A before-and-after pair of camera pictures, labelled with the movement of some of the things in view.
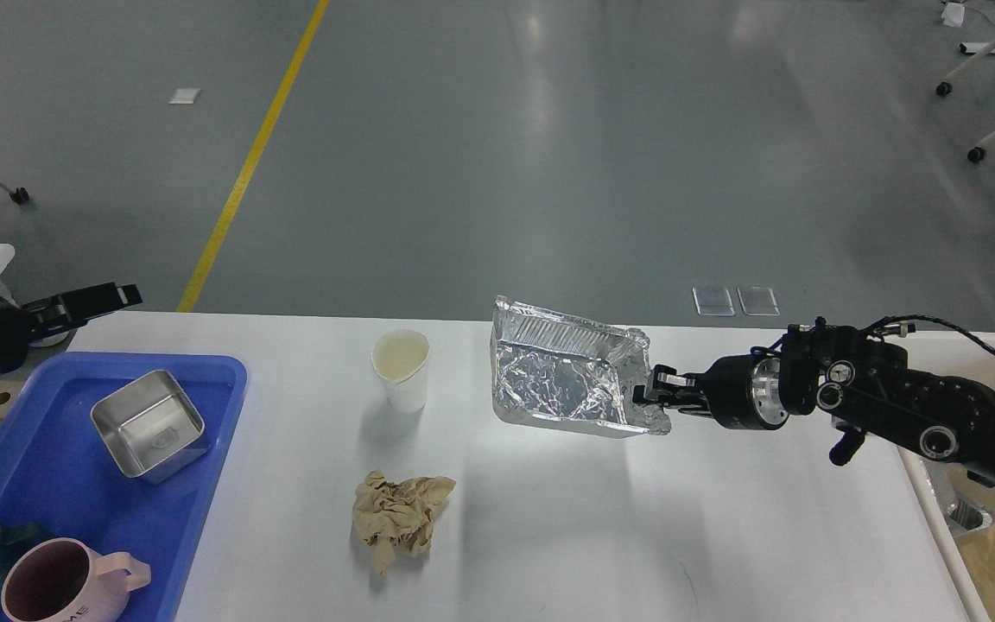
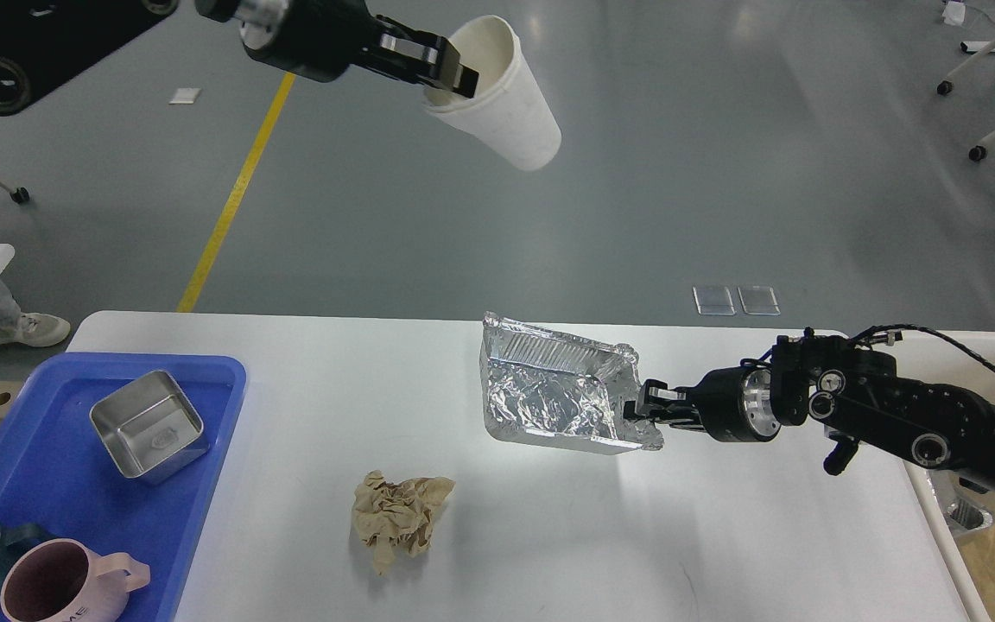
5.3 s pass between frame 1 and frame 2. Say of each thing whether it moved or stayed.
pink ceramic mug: stayed
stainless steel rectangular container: stayed
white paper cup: moved
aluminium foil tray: moved
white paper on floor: stayed
